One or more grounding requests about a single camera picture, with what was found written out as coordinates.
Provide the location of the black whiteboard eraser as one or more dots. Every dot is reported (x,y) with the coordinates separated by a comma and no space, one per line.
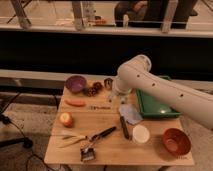
(124,127)

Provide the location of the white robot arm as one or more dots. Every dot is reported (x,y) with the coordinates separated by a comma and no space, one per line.
(135,74)

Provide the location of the purple bowl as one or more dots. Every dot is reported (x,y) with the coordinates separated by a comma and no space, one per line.
(75,83)

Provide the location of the red bowl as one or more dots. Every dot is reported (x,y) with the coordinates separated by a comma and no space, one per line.
(176,142)

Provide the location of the small metal cup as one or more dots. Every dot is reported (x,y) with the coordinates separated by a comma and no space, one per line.
(108,83)

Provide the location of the dark brown pine cone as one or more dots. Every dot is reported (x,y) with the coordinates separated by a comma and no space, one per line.
(97,85)

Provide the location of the orange carrot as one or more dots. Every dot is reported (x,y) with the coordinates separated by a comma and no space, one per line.
(75,103)

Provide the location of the light blue cloth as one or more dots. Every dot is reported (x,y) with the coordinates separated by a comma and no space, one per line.
(130,114)

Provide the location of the green plastic tray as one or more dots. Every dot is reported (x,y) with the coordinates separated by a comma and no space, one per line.
(151,108)

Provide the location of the red yellow apple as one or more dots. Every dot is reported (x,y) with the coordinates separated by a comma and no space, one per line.
(66,119)

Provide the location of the white plastic cup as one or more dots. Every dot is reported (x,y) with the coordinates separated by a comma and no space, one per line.
(140,134)

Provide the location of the black binder clip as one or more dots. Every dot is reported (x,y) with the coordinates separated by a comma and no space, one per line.
(87,153)

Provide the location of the seated person in background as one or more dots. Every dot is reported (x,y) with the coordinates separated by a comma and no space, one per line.
(150,13)

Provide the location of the metal table leg middle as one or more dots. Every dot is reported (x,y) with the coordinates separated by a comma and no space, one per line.
(78,16)

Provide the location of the metal table leg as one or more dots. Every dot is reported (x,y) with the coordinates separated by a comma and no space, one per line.
(78,16)
(169,15)
(23,20)

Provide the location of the metal table leg right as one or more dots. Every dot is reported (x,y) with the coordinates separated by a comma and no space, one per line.
(169,15)

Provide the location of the metal table leg left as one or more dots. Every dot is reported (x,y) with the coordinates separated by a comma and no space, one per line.
(23,20)

